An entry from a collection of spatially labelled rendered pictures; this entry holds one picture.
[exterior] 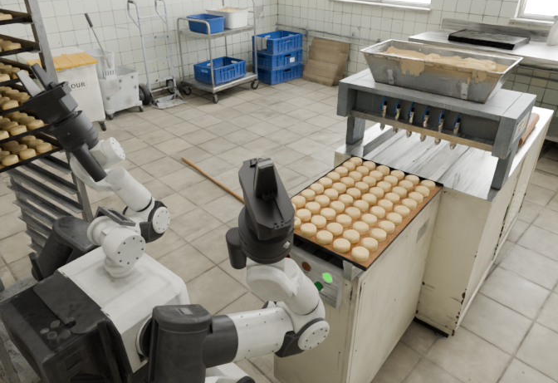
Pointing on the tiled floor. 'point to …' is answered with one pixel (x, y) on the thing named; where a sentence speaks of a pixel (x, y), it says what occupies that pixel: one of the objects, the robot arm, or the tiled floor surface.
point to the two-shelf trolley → (211, 55)
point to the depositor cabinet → (462, 220)
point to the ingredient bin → (73, 73)
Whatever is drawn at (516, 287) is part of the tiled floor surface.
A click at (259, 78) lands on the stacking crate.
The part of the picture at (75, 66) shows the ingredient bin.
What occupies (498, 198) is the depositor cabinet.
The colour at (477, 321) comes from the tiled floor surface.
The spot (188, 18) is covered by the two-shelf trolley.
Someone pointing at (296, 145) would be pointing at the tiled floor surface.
